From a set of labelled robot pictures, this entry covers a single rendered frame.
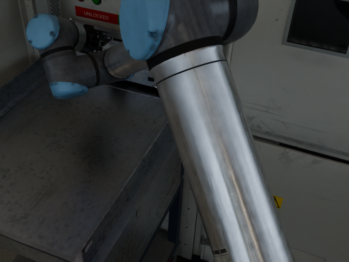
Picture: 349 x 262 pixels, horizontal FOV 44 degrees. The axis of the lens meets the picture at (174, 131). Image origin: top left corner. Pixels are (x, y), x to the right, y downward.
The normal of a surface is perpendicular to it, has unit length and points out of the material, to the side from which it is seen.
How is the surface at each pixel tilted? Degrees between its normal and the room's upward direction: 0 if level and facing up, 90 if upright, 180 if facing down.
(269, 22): 90
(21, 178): 0
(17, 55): 90
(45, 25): 56
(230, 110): 46
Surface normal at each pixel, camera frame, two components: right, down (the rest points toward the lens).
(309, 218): -0.36, 0.58
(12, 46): 0.87, 0.34
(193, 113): -0.33, 0.10
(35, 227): 0.04, -0.78
